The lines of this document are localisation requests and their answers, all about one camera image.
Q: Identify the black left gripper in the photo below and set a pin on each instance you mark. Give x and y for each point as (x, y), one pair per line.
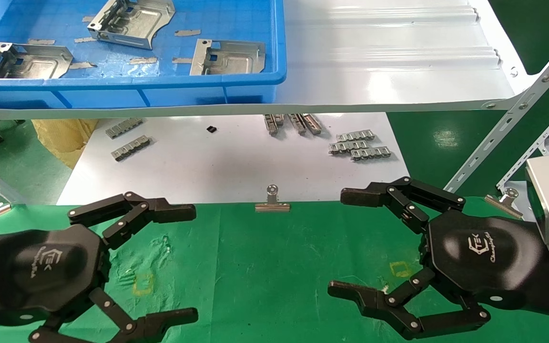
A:
(41, 271)

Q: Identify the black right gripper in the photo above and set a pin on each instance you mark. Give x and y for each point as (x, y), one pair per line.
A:
(484, 257)

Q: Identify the stamped sheet metal bracket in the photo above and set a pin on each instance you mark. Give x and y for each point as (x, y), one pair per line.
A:
(31, 62)
(236, 59)
(141, 24)

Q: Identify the small grey metal clip strip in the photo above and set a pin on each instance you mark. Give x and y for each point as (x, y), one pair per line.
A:
(371, 153)
(124, 127)
(348, 146)
(131, 147)
(355, 135)

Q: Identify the green cloth mat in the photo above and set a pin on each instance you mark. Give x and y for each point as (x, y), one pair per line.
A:
(265, 267)

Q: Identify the white flat board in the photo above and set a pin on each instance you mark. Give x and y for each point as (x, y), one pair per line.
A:
(217, 166)

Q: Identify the yellow plastic bag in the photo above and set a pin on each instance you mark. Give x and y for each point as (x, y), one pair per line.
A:
(62, 140)

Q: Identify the grey metal shelf leg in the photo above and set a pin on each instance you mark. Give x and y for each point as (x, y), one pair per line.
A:
(10, 195)

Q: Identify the white perforated angle strut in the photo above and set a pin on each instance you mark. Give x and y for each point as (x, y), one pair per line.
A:
(541, 143)
(517, 107)

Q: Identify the blue plastic bin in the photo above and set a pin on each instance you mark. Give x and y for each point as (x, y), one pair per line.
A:
(127, 90)

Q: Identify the white metal shelf panel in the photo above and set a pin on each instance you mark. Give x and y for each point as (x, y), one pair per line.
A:
(389, 57)

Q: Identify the beige tape piece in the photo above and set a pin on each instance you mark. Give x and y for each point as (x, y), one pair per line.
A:
(182, 60)
(143, 60)
(85, 39)
(188, 33)
(83, 65)
(41, 42)

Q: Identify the short metal rail piece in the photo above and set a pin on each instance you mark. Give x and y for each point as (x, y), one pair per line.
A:
(297, 124)
(270, 125)
(279, 119)
(311, 124)

